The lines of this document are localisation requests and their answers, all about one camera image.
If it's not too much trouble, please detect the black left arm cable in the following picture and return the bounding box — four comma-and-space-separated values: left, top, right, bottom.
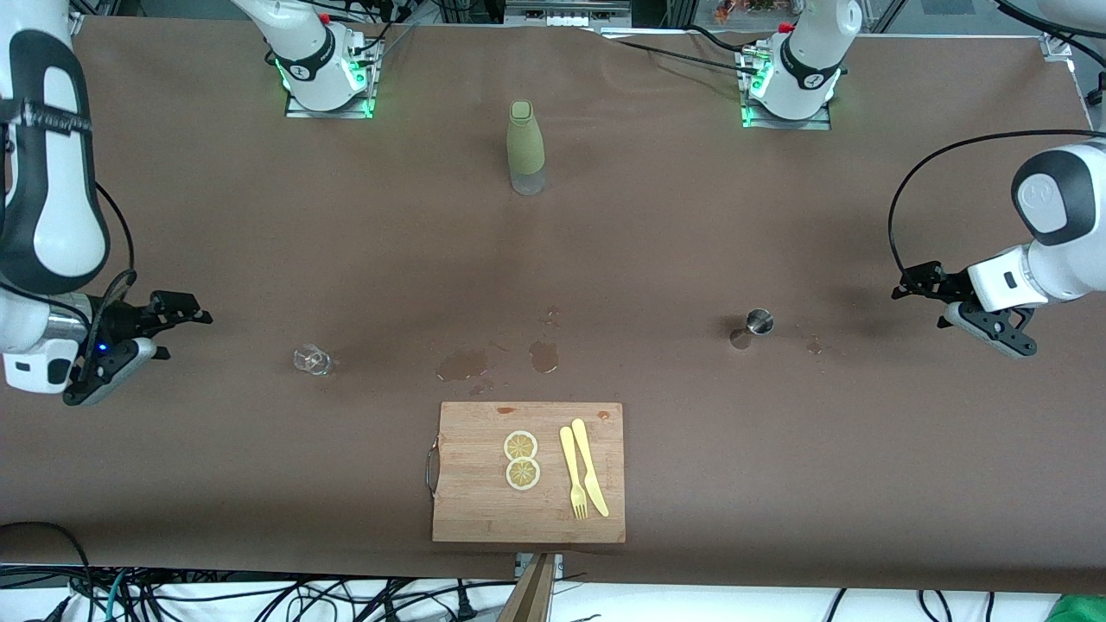
888, 130, 1106, 276

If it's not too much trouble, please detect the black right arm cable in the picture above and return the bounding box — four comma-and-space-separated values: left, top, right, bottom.
85, 181, 137, 346

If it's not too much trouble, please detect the yellow plastic knife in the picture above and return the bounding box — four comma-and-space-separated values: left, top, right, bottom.
571, 418, 610, 518

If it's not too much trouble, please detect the steel shaker cup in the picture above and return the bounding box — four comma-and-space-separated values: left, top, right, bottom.
730, 308, 775, 351

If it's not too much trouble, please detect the thick black cable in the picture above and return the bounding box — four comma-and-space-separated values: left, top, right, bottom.
0, 521, 94, 606

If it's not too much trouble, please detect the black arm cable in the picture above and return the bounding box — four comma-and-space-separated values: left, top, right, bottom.
888, 130, 1106, 276
85, 181, 137, 346

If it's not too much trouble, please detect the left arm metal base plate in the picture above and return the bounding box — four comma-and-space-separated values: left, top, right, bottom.
741, 52, 832, 130

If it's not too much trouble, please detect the green cloth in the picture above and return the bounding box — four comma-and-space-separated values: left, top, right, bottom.
1046, 594, 1106, 622

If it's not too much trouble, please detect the wooden cutting board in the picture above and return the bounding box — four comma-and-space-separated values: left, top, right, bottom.
431, 402, 626, 544

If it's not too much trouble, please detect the grey metal box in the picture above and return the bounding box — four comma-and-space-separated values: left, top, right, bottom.
505, 0, 632, 27

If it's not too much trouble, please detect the thin black cable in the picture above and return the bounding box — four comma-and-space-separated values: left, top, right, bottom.
596, 24, 761, 74

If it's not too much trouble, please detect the yellow plastic fork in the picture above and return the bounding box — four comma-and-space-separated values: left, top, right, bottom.
559, 426, 590, 521

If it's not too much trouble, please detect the clear glass measuring cup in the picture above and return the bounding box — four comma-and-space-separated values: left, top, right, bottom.
292, 344, 334, 378

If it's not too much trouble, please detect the green bottle with clear base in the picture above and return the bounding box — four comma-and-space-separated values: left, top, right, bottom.
506, 100, 547, 196

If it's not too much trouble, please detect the brown table cover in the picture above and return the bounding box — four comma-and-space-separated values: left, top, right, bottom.
0, 16, 1106, 597

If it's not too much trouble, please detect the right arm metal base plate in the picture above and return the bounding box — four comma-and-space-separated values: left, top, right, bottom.
285, 35, 381, 119

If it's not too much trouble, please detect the wide liquid puddle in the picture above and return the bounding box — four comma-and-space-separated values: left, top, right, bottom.
436, 347, 490, 384

